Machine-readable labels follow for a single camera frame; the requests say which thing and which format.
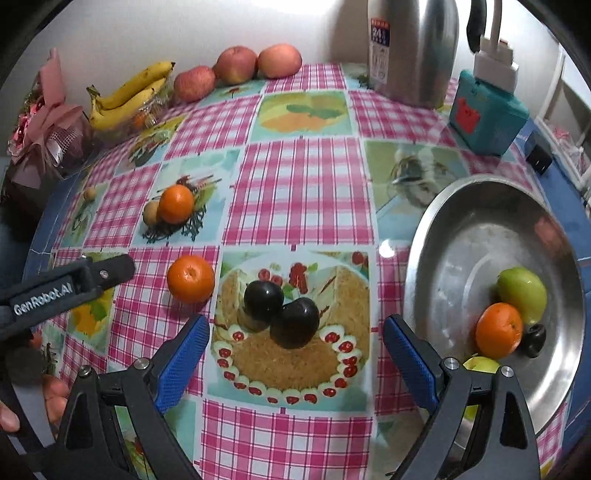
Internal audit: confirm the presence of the round green apple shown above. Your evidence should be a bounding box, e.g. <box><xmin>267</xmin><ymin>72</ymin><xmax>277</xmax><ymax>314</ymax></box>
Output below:
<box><xmin>462</xmin><ymin>355</ymin><xmax>502</xmax><ymax>421</ymax></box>

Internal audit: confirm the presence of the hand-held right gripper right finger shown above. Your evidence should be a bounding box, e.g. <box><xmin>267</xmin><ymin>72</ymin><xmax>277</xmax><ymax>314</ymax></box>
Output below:
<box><xmin>383</xmin><ymin>314</ymin><xmax>541</xmax><ymax>480</ymax></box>

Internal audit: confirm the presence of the black power adapter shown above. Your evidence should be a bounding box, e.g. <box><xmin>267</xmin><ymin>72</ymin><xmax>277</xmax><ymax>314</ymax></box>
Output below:
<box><xmin>526</xmin><ymin>144</ymin><xmax>553</xmax><ymax>175</ymax></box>

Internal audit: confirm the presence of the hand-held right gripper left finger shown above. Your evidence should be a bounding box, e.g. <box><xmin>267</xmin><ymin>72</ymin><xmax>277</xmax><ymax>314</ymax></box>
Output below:
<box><xmin>55</xmin><ymin>314</ymin><xmax>211</xmax><ymax>480</ymax></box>

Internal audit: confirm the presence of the red apple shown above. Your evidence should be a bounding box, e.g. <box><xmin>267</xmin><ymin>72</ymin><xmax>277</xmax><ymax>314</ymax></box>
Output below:
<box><xmin>216</xmin><ymin>45</ymin><xmax>258</xmax><ymax>85</ymax></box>
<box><xmin>173</xmin><ymin>65</ymin><xmax>217</xmax><ymax>103</ymax></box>
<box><xmin>257</xmin><ymin>43</ymin><xmax>303</xmax><ymax>78</ymax></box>

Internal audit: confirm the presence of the steel bowl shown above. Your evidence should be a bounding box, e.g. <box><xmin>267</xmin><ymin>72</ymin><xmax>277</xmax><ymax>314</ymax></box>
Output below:
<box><xmin>403</xmin><ymin>174</ymin><xmax>586</xmax><ymax>455</ymax></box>

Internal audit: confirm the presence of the clear glass bowl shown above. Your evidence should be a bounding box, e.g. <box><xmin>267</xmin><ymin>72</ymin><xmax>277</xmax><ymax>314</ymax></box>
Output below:
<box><xmin>92</xmin><ymin>88</ymin><xmax>174</xmax><ymax>144</ymax></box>

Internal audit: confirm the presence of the white charger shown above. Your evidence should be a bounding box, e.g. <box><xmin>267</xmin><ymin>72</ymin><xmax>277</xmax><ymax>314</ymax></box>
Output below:
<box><xmin>473</xmin><ymin>0</ymin><xmax>520</xmax><ymax>93</ymax></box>

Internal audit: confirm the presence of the pink flower bouquet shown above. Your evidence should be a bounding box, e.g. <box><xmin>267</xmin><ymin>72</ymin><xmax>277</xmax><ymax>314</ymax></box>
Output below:
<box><xmin>7</xmin><ymin>46</ymin><xmax>93</xmax><ymax>185</ymax></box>

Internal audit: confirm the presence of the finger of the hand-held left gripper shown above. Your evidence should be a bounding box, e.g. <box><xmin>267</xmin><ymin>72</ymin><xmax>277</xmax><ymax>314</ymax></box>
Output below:
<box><xmin>83</xmin><ymin>255</ymin><xmax>136</xmax><ymax>292</ymax></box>

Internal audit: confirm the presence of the person's left hand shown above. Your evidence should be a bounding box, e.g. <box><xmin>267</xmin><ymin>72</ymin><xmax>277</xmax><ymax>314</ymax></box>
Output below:
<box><xmin>0</xmin><ymin>374</ymin><xmax>71</xmax><ymax>433</ymax></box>

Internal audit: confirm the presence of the yellow banana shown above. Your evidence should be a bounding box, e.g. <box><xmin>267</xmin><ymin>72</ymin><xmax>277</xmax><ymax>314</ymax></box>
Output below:
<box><xmin>87</xmin><ymin>78</ymin><xmax>167</xmax><ymax>131</ymax></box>
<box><xmin>99</xmin><ymin>61</ymin><xmax>176</xmax><ymax>110</ymax></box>

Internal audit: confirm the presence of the pink plastic bag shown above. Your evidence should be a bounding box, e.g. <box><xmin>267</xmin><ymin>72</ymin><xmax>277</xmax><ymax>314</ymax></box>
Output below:
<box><xmin>551</xmin><ymin>127</ymin><xmax>587</xmax><ymax>176</ymax></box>

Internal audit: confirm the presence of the pink checked printed tablecloth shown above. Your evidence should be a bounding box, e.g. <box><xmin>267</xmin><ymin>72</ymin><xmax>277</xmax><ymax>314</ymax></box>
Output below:
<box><xmin>34</xmin><ymin>62</ymin><xmax>587</xmax><ymax>480</ymax></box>

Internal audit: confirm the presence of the dark plum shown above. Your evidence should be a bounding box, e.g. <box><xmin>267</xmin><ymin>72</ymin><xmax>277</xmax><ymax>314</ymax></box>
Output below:
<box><xmin>244</xmin><ymin>280</ymin><xmax>284</xmax><ymax>319</ymax></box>
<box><xmin>522</xmin><ymin>323</ymin><xmax>547</xmax><ymax>358</ymax></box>
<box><xmin>270</xmin><ymin>298</ymin><xmax>320</xmax><ymax>350</ymax></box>

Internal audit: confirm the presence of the steel thermos jug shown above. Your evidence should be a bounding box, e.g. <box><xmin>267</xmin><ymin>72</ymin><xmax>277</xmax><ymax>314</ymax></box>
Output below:
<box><xmin>367</xmin><ymin>0</ymin><xmax>489</xmax><ymax>110</ymax></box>

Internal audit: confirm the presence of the teal plastic box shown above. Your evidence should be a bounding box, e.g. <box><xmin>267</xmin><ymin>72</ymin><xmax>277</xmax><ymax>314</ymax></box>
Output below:
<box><xmin>448</xmin><ymin>69</ymin><xmax>530</xmax><ymax>157</ymax></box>

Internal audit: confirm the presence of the white rack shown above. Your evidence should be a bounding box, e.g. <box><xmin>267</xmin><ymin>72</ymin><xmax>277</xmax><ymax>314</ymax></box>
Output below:
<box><xmin>536</xmin><ymin>46</ymin><xmax>591</xmax><ymax>195</ymax></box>

